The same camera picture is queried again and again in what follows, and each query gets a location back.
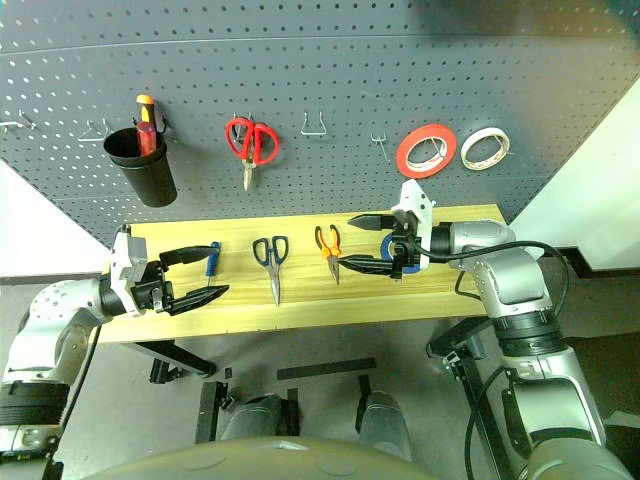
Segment black table leg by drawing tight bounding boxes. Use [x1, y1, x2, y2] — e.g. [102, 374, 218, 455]
[194, 380, 236, 444]

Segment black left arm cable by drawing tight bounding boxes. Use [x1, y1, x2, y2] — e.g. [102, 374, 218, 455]
[59, 323, 104, 431]

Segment red handled scissors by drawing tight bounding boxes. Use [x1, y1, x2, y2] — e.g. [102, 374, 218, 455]
[224, 117, 280, 191]

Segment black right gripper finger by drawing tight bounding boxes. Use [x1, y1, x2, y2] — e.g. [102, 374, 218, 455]
[337, 253, 397, 277]
[348, 212, 397, 233]

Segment grey metal pegboard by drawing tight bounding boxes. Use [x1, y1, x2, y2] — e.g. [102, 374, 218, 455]
[0, 0, 640, 249]

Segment white tape roll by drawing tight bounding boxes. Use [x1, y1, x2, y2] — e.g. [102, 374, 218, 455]
[459, 127, 512, 172]

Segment black floor tape strip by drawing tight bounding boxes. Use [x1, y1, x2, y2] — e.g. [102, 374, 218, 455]
[276, 356, 377, 382]

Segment orange handled pliers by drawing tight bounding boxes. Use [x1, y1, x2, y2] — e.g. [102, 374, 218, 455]
[313, 224, 344, 286]

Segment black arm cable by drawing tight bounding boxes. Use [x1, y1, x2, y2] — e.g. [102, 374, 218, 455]
[422, 240, 572, 302]
[59, 323, 104, 431]

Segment black plastic cup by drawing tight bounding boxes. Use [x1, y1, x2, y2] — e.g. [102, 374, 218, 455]
[103, 127, 179, 209]

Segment blue handled screwdriver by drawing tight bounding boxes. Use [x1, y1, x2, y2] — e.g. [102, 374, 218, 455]
[204, 241, 223, 291]

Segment silver left robot leg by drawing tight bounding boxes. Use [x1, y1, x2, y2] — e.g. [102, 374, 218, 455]
[219, 393, 301, 442]

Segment red and orange screwdriver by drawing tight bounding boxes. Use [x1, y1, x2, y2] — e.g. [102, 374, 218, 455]
[134, 93, 159, 157]

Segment silver double peg hook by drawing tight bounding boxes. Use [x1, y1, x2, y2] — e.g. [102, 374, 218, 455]
[0, 111, 36, 132]

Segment blue and black scissors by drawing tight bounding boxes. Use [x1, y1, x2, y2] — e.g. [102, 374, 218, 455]
[251, 234, 290, 307]

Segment silver right robot leg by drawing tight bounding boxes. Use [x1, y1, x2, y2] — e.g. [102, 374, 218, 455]
[355, 389, 414, 462]

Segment thin black cable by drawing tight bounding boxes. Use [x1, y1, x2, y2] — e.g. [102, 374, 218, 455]
[463, 364, 507, 480]

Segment small silver peg hook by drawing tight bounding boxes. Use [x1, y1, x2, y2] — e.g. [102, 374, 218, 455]
[370, 131, 392, 163]

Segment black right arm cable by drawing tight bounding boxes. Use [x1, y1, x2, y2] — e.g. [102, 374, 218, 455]
[422, 240, 572, 302]

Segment red tape roll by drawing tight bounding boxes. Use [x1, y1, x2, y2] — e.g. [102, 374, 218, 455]
[396, 123, 457, 179]

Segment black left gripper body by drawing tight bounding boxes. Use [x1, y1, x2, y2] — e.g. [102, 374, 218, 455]
[130, 259, 177, 314]

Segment black cup bracket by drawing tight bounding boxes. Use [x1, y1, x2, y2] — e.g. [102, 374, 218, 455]
[131, 114, 174, 137]

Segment black table frame bar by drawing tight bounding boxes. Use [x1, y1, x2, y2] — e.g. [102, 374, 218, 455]
[123, 338, 217, 384]

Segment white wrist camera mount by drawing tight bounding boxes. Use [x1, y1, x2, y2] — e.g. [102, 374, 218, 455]
[107, 224, 149, 319]
[391, 179, 435, 271]

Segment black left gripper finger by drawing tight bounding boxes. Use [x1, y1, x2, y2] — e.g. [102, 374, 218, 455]
[159, 244, 212, 274]
[168, 283, 231, 317]

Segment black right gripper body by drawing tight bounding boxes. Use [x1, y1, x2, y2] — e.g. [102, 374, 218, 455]
[383, 209, 424, 281]

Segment black table frame bracket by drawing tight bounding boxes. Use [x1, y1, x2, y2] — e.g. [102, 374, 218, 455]
[426, 317, 502, 480]

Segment silver robot leg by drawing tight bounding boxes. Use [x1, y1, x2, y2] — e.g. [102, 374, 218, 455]
[219, 393, 301, 442]
[355, 389, 414, 462]

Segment blue tape roll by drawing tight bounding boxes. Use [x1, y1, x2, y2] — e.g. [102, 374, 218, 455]
[379, 234, 424, 276]

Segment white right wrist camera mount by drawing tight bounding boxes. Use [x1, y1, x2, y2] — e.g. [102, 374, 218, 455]
[391, 179, 435, 271]

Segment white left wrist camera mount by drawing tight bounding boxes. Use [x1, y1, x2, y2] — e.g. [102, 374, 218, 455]
[107, 224, 149, 319]

